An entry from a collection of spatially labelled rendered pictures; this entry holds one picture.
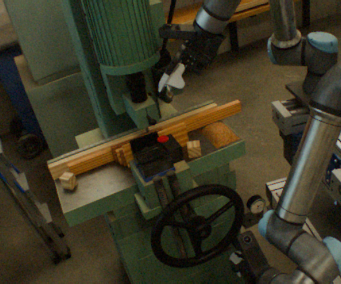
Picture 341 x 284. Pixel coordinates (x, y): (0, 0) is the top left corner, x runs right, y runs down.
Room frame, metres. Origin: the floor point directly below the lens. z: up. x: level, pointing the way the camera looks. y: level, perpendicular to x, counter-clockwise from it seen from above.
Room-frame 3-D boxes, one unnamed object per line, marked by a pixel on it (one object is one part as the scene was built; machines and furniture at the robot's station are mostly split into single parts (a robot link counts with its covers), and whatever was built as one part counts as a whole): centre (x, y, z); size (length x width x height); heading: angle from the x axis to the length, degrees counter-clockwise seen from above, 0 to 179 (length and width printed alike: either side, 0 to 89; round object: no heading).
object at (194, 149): (0.98, -0.07, 0.92); 0.04 x 0.03 x 0.04; 85
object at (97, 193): (0.97, 0.07, 0.87); 0.61 x 0.30 x 0.06; 106
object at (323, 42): (1.36, -0.65, 0.98); 0.13 x 0.12 x 0.14; 57
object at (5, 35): (2.87, 0.98, 0.48); 0.64 x 0.54 x 0.97; 112
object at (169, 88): (1.24, -0.02, 1.02); 0.12 x 0.03 x 0.12; 16
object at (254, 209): (0.96, -0.24, 0.65); 0.06 x 0.04 x 0.08; 106
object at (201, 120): (1.09, 0.03, 0.92); 0.62 x 0.02 x 0.04; 106
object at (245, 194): (1.02, -0.23, 0.58); 0.12 x 0.08 x 0.08; 16
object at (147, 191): (0.89, 0.05, 0.92); 0.15 x 0.13 x 0.09; 106
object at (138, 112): (1.10, 0.07, 1.03); 0.14 x 0.07 x 0.09; 16
